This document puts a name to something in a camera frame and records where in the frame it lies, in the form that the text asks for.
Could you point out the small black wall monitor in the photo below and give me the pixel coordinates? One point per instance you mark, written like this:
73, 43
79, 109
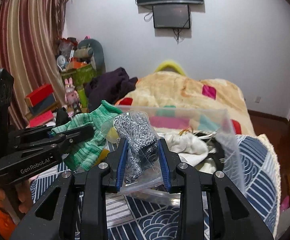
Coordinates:
171, 16

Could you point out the silver mesh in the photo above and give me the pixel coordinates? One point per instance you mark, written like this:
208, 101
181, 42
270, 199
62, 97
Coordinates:
141, 168

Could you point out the black and cream fabric bag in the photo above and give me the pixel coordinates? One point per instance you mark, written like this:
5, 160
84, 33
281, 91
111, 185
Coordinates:
214, 161

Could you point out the wall power outlet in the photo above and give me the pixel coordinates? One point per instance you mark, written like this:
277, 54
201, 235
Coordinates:
257, 99

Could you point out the green bottle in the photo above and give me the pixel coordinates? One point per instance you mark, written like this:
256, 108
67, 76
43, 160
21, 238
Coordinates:
82, 96

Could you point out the green knitted cloth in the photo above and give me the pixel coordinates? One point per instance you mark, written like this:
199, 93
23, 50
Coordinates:
83, 155

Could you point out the grey plush toy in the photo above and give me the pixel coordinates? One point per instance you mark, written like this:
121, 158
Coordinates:
91, 51

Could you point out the person's left hand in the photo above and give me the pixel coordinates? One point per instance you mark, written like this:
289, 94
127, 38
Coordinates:
24, 196

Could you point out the pink rabbit toy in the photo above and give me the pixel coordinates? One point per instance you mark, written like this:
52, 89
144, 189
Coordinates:
71, 95

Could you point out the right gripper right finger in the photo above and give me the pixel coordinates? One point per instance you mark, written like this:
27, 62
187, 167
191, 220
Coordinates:
230, 214

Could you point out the red striped curtain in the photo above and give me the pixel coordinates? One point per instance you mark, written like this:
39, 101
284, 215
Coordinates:
29, 32

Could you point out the white drawstring pouch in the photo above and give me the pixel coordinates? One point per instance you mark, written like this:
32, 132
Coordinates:
188, 142

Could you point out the clear plastic storage bin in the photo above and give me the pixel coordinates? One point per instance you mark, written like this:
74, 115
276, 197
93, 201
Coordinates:
201, 121

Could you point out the green storage box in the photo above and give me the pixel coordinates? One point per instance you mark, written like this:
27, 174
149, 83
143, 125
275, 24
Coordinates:
81, 75

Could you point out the blue patterned tablecloth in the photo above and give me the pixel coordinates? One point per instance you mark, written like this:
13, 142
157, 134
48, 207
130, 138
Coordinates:
157, 217

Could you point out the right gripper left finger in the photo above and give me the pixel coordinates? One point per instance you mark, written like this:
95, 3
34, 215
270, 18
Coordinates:
76, 202

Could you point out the yellow sponge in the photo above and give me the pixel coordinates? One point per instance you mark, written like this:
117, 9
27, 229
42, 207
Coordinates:
102, 156

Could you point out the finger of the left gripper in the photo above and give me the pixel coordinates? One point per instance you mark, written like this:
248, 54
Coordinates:
59, 143
32, 134

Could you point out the yellow felt ball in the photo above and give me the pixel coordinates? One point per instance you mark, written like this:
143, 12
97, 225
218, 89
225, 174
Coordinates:
112, 136

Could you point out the dark purple clothing pile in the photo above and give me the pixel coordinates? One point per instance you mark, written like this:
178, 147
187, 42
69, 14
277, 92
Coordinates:
111, 87

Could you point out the yellow chair back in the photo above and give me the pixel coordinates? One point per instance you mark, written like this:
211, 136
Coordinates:
171, 66

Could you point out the red box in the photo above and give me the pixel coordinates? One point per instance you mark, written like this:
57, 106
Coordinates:
38, 95

